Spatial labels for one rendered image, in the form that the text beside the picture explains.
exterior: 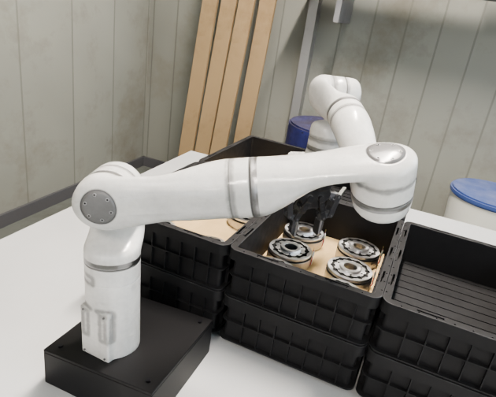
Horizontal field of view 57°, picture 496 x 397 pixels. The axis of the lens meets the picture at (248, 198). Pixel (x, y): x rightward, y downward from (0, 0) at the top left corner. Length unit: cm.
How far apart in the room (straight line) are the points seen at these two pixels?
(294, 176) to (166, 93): 310
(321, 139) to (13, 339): 73
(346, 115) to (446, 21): 233
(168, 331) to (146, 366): 10
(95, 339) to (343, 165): 50
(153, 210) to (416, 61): 261
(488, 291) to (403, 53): 213
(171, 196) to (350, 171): 26
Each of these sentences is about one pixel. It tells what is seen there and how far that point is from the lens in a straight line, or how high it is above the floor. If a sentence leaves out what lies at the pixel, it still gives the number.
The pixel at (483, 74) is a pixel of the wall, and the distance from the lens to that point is 314.
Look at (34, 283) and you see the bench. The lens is 120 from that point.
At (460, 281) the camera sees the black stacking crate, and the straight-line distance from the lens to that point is 122.
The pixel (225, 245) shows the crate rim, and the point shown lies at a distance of 90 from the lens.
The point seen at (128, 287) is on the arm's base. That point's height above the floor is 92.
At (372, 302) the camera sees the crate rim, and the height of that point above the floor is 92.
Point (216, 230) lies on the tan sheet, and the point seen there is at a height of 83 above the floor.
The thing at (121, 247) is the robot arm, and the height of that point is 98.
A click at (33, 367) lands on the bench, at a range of 98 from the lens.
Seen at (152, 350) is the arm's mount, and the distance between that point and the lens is 87.
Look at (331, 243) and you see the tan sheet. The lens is 120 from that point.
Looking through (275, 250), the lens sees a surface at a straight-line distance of 105.
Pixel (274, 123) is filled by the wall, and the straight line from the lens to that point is 335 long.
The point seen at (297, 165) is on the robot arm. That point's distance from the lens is 66.
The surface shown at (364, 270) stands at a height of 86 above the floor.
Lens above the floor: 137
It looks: 23 degrees down
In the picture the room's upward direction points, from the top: 8 degrees clockwise
